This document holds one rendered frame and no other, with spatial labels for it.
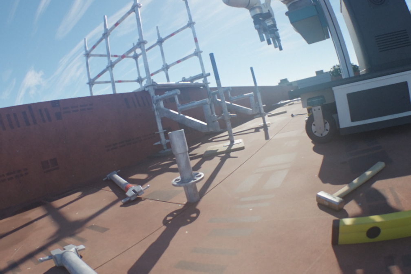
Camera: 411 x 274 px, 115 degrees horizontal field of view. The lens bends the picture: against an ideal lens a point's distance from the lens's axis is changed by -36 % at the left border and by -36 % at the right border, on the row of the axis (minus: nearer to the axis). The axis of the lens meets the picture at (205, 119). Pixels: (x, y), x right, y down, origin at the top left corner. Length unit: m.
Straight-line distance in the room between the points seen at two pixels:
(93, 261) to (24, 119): 1.32
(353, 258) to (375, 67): 0.91
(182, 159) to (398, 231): 0.65
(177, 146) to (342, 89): 0.79
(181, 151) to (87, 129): 1.25
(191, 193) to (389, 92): 0.98
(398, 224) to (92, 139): 1.89
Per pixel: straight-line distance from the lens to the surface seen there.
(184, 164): 0.72
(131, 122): 2.07
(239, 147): 1.45
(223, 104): 1.63
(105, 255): 0.62
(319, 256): 0.43
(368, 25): 1.17
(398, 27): 1.21
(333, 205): 0.55
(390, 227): 0.44
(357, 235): 0.44
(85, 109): 1.87
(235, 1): 1.30
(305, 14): 1.13
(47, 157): 1.73
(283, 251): 0.45
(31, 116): 1.74
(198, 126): 1.79
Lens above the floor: 0.30
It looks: 2 degrees down
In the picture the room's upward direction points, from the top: 13 degrees counter-clockwise
